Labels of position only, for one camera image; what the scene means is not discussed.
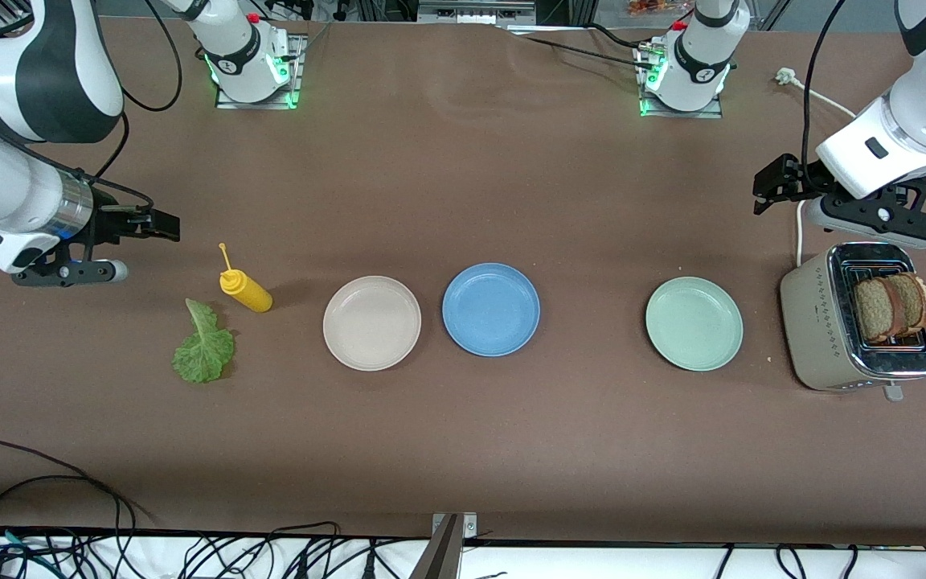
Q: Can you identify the light green plate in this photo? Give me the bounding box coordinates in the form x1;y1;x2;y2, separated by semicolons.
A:
645;276;744;372

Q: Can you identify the green lettuce leaf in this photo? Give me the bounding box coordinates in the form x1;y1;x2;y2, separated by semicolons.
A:
171;298;236;384

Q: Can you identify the beige plate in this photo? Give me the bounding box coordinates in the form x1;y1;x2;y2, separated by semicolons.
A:
322;275;423;372

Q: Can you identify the black cable behind arm base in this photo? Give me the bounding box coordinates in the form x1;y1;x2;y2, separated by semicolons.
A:
511;32;661;70

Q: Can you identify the brown toast bread slice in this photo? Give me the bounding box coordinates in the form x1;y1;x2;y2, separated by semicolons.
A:
889;272;926;335
854;277;906;345

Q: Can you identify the black loose cable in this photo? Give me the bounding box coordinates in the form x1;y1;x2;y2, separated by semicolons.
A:
0;438;154;524
0;474;138;579

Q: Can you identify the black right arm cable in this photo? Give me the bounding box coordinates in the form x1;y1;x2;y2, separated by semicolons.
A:
89;0;184;211

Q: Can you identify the yellow mustard squeeze bottle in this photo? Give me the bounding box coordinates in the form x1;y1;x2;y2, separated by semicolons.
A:
218;242;274;314

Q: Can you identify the beige chrome toaster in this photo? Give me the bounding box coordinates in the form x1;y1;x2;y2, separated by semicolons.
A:
780;241;926;401

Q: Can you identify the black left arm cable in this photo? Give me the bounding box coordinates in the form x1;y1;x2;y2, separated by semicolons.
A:
801;0;848;192

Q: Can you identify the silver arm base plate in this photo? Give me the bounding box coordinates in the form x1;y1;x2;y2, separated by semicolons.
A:
638;44;724;120
214;34;307;111

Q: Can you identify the silver aluminium frame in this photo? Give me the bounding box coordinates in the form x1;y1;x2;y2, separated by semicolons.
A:
417;0;536;25

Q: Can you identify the blue plate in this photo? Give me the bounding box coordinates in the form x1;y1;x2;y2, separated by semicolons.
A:
441;262;542;358

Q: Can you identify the grey metal table bracket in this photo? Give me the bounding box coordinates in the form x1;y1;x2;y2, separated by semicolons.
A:
411;512;480;579

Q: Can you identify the white toaster power cable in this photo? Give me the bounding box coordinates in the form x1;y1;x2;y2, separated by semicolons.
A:
776;68;858;268

